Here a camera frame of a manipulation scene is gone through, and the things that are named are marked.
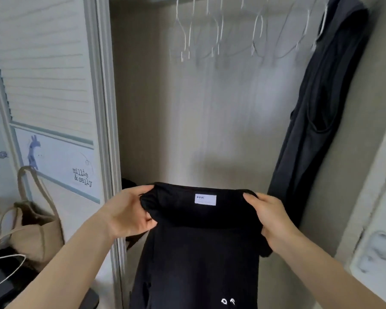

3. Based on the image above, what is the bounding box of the beige canvas tote bag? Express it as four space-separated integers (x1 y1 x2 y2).
0 165 65 273

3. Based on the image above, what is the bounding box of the white louvered closet door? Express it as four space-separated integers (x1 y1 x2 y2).
0 0 104 206

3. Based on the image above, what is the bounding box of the white closet door frame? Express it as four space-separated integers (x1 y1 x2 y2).
83 0 130 309

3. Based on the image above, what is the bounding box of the blue giraffe sticker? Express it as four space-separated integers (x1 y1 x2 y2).
27 135 41 171

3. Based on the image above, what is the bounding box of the dark bundle in closet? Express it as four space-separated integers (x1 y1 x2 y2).
121 178 145 191

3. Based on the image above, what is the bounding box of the dark grey hanging garment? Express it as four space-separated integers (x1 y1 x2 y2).
266 0 371 228

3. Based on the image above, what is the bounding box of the person's left hand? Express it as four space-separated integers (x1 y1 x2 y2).
100 185 158 241

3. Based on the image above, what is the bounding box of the white panel door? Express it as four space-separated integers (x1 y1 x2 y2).
334 103 386 309

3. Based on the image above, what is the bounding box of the row of white wire hangers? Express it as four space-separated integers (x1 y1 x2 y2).
170 0 329 63

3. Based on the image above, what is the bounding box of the brown paper bag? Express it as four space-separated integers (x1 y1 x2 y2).
0 198 20 222

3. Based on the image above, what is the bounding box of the black garment with white label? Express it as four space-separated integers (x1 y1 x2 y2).
130 182 274 309

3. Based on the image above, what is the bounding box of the person's right hand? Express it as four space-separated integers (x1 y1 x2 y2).
243 192 302 247

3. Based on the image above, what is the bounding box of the person's right forearm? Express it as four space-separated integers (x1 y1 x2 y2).
266 232 386 309

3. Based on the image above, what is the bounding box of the person's left forearm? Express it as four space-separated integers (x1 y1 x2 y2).
6 211 114 309

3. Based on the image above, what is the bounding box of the black box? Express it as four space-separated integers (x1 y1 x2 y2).
0 248 100 309

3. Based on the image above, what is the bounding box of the white cord loop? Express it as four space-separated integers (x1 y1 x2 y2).
0 253 27 291

